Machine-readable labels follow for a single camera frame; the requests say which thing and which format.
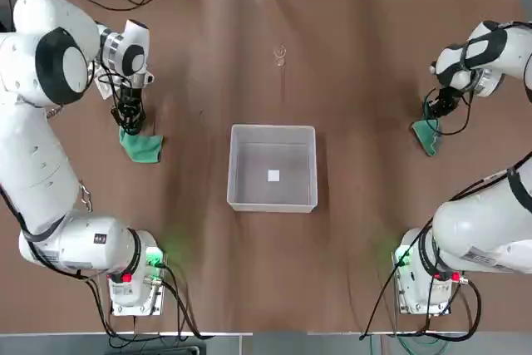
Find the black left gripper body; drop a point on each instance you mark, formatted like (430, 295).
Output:
(129, 99)

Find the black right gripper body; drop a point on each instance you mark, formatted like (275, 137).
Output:
(446, 101)

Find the green and grey cloth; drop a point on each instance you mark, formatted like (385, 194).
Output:
(428, 136)

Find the clear glass test tube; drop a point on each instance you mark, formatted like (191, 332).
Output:
(280, 55)

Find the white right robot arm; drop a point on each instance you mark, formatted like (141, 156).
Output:
(478, 238)

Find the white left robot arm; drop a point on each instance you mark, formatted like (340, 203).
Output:
(41, 164)

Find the white plastic box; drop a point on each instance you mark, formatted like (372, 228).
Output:
(270, 207)

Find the metal crucible tongs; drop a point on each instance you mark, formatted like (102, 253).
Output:
(85, 197)

